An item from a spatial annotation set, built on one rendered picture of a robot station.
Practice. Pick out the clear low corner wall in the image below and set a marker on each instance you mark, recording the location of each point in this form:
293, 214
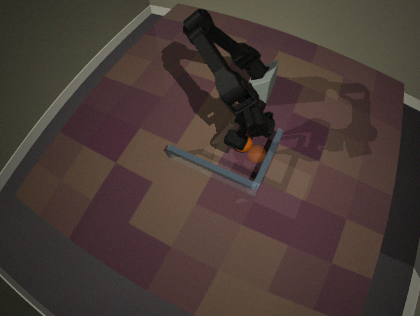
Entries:
212, 173

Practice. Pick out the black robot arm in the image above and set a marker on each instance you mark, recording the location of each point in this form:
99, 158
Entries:
202, 33

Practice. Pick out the dark orange ball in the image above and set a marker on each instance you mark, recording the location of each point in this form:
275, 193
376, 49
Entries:
248, 145

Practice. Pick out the grey l-shaped low wall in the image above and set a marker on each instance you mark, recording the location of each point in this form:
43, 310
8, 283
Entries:
228, 173

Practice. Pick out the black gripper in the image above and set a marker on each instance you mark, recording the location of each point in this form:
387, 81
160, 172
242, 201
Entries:
237, 139

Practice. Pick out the translucent orange ball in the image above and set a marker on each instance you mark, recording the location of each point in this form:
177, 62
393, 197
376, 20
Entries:
256, 154

